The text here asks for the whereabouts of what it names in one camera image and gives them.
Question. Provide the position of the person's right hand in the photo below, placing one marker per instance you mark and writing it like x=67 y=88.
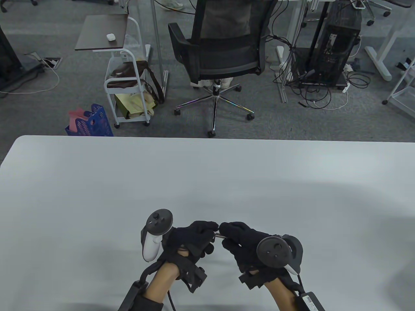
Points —
x=243 y=239

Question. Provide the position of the person's left hand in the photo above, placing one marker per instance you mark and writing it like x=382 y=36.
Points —
x=191 y=236

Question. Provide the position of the metal screw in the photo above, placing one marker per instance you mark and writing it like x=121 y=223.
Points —
x=221 y=236

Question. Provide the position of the person's left forearm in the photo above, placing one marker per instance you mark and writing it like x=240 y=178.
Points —
x=160 y=282

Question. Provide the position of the black right forearm sensor box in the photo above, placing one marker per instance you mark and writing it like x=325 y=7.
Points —
x=311 y=303

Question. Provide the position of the black left forearm sensor box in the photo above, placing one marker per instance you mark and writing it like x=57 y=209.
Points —
x=133 y=296

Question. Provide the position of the person's right forearm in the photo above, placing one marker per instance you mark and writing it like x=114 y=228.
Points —
x=280 y=294

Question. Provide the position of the grey white right hand controller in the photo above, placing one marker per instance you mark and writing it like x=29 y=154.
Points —
x=274 y=252

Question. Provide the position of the grey white hand controller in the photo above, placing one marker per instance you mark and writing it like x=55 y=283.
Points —
x=274 y=252
x=159 y=222

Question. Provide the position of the grey white left hand controller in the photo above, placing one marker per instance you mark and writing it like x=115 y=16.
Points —
x=159 y=222

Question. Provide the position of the yellow paper bag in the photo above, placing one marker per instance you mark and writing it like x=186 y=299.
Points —
x=129 y=103

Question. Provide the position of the blue plastic basket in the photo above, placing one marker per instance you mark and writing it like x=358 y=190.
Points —
x=97 y=123

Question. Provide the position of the pink paper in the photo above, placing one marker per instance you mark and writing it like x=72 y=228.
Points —
x=76 y=118

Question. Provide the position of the white rolling cart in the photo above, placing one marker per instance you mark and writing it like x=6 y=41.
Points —
x=112 y=83

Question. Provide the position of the brown bag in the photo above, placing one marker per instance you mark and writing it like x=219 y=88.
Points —
x=128 y=69

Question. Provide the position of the black mesh office chair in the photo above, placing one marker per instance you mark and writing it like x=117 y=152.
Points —
x=227 y=61

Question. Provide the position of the white power strip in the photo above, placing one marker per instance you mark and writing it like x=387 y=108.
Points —
x=348 y=68

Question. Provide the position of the clear plastic bag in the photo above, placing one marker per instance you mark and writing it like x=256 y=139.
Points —
x=133 y=43

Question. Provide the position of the white earbud case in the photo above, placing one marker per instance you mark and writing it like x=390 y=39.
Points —
x=111 y=37

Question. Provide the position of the black computer tower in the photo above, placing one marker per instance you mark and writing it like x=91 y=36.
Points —
x=337 y=42

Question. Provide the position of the floor socket box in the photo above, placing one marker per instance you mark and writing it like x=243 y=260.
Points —
x=52 y=63

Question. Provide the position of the dark brown side table top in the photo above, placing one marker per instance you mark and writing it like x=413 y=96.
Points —
x=102 y=32

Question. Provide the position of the white desk leg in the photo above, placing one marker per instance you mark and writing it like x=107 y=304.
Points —
x=377 y=61
x=296 y=19

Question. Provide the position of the black wheeled chair base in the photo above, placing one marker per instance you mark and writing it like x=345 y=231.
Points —
x=370 y=22

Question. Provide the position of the black floor stand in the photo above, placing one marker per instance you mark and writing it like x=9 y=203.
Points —
x=6 y=55

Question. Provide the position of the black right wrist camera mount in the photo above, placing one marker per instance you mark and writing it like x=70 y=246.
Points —
x=249 y=281

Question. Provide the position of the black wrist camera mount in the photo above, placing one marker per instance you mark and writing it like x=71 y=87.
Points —
x=249 y=281
x=196 y=282

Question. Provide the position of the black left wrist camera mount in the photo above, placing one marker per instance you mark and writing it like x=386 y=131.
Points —
x=196 y=282

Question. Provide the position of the silver metal post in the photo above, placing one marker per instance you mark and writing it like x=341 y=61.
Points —
x=157 y=39

